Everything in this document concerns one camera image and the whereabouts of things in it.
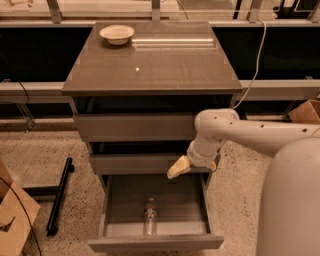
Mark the grey drawer cabinet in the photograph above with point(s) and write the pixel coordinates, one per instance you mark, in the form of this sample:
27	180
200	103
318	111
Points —
165	68

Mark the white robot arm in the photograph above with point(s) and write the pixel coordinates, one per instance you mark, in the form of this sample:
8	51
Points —
289	213

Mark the metal window rail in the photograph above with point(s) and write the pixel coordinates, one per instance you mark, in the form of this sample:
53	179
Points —
261	90

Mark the cardboard box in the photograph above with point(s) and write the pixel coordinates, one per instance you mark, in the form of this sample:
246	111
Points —
307	112
18	211

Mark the clear plastic water bottle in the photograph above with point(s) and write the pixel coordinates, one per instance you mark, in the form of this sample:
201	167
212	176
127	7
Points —
150	217

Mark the top grey drawer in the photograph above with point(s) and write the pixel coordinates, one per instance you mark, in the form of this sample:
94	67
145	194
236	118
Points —
135	127

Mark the black metal stand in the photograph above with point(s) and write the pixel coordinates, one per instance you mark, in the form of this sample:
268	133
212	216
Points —
54	193

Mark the white paper bowl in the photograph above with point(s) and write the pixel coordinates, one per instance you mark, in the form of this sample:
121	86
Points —
117	34

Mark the open bottom grey drawer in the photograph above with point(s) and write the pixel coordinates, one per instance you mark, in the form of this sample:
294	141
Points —
184	221

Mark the middle grey drawer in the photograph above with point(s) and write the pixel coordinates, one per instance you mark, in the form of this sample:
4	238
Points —
124	164

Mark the cardboard box right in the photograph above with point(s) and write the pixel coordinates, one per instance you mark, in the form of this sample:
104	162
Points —
307	112

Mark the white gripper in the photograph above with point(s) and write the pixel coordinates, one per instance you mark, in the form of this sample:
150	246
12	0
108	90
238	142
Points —
199	159

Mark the cardboard box left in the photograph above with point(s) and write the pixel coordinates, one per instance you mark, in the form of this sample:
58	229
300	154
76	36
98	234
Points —
18	211

